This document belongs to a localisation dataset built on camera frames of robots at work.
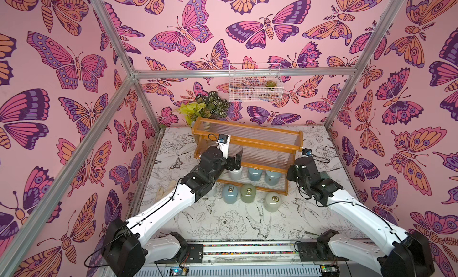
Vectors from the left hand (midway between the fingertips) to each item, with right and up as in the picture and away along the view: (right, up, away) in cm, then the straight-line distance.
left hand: (234, 147), depth 76 cm
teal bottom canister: (+19, -16, +11) cm, 27 cm away
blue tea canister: (-2, -21, +7) cm, 23 cm away
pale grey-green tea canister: (+17, -24, +4) cm, 30 cm away
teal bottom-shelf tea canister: (+11, -14, +14) cm, 22 cm away
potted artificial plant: (-14, +23, +24) cm, 36 cm away
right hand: (+28, -9, +7) cm, 30 cm away
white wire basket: (+14, +35, +30) cm, 48 cm away
